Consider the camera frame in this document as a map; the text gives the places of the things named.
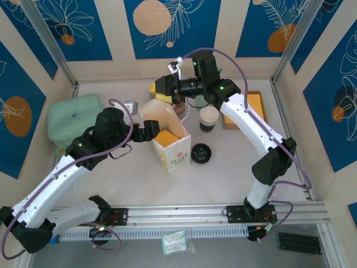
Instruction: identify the brown pulp cup carrier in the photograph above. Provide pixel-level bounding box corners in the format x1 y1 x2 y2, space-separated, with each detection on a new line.
149 89 187 113

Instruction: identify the white paper carrier bag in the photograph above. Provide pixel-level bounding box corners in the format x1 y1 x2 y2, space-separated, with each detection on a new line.
139 99 192 174

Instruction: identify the black cup lid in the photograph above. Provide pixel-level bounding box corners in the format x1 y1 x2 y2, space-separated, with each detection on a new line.
191 142 213 165

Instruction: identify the mint green zip case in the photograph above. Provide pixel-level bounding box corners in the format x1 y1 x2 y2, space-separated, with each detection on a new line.
46 94 108 149

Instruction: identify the yellow napkin stack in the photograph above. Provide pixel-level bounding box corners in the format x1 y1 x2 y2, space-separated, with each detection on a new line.
224 93 265 125

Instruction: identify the brown cardboard napkin tray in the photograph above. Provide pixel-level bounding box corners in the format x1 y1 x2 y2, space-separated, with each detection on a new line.
222 90 268 131

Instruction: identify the plastic packet with green print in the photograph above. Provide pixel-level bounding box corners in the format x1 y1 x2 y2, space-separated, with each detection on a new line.
161 229 188 256

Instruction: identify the black ribbed block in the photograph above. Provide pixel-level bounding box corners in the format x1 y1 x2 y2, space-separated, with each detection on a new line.
276 231 322 255

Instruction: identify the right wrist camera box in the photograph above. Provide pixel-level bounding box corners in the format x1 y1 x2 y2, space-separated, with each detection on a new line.
167 56 184 82

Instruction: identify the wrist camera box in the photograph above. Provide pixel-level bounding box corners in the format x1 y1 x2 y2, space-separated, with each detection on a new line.
167 56 184 82
122 99 146 129

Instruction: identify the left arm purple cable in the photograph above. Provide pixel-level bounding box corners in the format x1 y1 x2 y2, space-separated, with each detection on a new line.
1 98 134 260

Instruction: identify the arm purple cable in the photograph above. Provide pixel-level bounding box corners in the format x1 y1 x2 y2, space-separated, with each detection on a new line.
1 98 134 260
181 47 312 243

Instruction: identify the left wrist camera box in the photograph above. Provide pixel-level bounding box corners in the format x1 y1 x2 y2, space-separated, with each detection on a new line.
122 99 146 129

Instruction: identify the left thin black cable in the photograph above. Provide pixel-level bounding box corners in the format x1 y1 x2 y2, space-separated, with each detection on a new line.
108 143 132 160

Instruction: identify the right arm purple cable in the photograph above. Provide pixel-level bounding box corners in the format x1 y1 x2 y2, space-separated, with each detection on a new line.
181 47 312 243

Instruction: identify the aluminium side rail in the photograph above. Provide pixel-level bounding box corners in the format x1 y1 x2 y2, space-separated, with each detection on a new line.
270 80 315 202

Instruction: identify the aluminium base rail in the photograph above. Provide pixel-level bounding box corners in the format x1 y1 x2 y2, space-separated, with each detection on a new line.
23 201 331 231

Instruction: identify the left black mount plate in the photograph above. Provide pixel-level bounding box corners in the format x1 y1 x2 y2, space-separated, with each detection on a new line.
94 207 129 227

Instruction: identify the black mount plate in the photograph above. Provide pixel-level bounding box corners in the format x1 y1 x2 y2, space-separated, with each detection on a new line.
223 205 278 224
94 207 129 227

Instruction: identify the aluminium frame post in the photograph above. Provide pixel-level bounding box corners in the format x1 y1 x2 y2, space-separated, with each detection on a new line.
272 0 326 84
20 0 78 88

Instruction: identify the white slotted cable duct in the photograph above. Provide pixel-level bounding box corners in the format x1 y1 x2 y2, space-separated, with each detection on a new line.
52 226 249 242

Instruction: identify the right black mount plate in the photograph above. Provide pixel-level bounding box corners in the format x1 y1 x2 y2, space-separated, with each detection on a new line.
223 205 278 224

